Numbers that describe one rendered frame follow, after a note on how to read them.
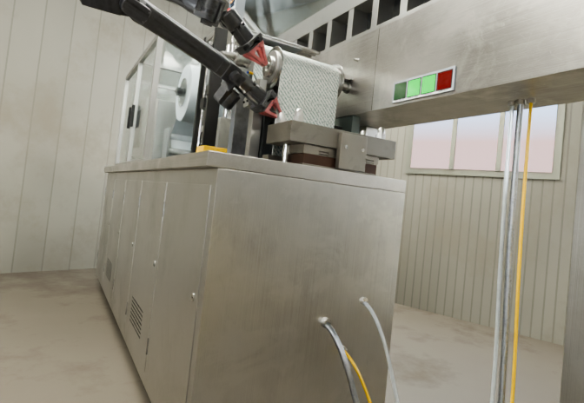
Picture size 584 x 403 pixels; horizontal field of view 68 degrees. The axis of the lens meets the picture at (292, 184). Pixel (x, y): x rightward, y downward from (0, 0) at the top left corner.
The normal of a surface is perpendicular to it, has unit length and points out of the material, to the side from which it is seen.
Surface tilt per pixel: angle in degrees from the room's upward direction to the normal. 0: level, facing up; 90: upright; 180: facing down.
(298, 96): 91
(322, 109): 91
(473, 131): 90
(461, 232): 90
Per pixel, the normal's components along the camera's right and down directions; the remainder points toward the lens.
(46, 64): 0.77, 0.06
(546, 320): -0.63, -0.10
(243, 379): 0.48, 0.02
